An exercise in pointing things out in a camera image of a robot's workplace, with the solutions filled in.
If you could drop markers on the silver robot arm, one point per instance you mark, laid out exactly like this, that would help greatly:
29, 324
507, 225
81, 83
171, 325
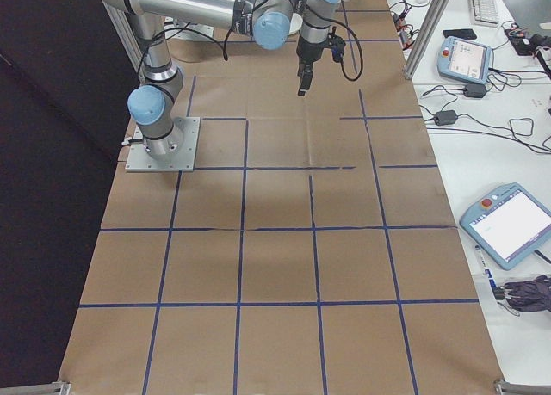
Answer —
185, 1

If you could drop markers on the white round plate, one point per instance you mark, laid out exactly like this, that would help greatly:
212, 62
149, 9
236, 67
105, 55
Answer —
295, 25

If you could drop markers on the orange black usb hub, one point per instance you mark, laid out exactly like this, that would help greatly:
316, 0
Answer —
407, 38
399, 20

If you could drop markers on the black power adapter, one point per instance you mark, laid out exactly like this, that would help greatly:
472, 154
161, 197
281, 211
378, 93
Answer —
474, 90
445, 117

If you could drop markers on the black smartphone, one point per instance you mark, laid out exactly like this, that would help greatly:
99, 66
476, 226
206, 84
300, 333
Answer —
460, 33

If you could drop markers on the light blue teach pendant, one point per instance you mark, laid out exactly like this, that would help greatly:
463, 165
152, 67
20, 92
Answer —
465, 59
503, 223

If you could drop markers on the white keyboard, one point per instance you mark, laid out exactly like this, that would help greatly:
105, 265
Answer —
482, 3

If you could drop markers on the black electronics box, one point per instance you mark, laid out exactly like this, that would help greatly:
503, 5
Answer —
527, 42

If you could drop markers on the dark folded umbrella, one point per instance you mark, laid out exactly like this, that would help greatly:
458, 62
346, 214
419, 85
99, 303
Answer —
529, 296

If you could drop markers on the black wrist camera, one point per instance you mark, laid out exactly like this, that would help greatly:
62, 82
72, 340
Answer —
338, 48

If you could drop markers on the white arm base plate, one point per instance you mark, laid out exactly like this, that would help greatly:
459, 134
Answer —
196, 32
189, 154

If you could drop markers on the aluminium profile post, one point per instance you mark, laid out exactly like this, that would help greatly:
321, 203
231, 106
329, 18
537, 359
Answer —
426, 29
125, 33

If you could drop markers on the black frame cover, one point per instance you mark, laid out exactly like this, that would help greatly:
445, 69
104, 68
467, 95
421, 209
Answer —
43, 154

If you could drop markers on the aluminium corner bracket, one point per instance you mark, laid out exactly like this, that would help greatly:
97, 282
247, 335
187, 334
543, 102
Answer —
39, 388
521, 387

